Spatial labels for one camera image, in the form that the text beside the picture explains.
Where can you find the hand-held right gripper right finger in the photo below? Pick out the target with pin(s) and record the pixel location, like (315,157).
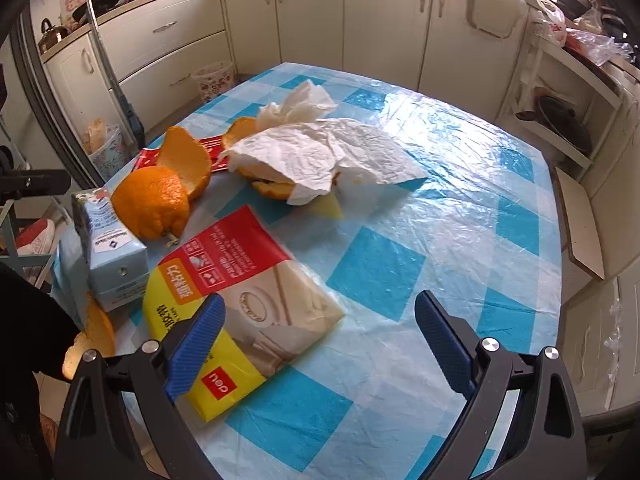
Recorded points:
(442,345)

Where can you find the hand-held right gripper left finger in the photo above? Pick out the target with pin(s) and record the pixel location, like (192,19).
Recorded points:
(200,340)

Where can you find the yellow and red plastic package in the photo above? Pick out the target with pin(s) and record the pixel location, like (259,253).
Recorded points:
(240,260)

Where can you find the large curled orange peel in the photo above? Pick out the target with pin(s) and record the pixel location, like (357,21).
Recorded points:
(150,200)

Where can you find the orange peel with white pith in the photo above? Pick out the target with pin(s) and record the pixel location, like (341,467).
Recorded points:
(97,330)

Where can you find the light blue carton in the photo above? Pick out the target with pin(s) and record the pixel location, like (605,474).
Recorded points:
(115,260)

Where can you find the white drawer cabinet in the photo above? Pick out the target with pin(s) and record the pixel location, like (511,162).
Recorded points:
(595,360)

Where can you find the blue checked plastic tablecloth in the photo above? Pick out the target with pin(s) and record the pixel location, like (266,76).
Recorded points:
(450,185)

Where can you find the flat orange peel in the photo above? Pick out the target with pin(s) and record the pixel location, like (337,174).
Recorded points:
(272,189)

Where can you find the dark cloth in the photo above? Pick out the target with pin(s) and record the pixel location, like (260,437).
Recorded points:
(30,340)

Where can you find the clear plastic scrap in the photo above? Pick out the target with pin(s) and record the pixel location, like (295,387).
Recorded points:
(615,330)

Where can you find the pale yellow peel piece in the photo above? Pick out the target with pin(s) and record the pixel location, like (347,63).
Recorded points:
(330,207)

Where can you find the cupped orange peel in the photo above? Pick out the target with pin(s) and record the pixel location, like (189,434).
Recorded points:
(185,160)

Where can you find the small white stool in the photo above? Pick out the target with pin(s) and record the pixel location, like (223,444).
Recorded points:
(580,225)

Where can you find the red snack wrapper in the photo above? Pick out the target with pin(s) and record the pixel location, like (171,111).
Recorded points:
(215,152)

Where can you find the white and red shoe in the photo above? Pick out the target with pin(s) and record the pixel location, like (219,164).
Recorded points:
(37,237)

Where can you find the green shoe rack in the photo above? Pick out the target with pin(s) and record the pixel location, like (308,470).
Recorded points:
(20,265)

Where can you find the small orange peel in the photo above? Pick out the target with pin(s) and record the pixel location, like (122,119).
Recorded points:
(240,132)

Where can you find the floral patterned container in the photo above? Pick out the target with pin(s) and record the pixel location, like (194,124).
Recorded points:
(110,147)

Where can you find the large white paper napkin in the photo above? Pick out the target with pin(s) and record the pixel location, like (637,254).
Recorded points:
(310,150)

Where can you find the black bar object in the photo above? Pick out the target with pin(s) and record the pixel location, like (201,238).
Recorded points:
(35,182)

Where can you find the crumpled white tissue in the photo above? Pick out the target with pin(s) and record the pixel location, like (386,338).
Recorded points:
(300,105)

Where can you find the black frying pan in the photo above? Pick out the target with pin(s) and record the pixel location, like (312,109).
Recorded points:
(565,120)

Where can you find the floral white wastebasket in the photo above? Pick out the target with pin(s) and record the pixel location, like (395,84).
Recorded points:
(212,82)

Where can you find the cream cabinet with curved drawers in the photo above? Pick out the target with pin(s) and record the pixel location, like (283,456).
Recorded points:
(165,55)

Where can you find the white open shelf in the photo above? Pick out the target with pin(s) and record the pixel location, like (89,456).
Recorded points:
(605,95)

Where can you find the cream cabinet with doors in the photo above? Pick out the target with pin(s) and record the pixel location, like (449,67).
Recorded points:
(380,20)

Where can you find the metal kettle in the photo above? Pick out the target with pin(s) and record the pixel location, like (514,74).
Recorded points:
(52,35)

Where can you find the white printed plastic bag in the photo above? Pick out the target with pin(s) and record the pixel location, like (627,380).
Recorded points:
(552,22)

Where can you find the clear crumpled plastic bag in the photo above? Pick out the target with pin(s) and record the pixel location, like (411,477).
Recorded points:
(595,37)

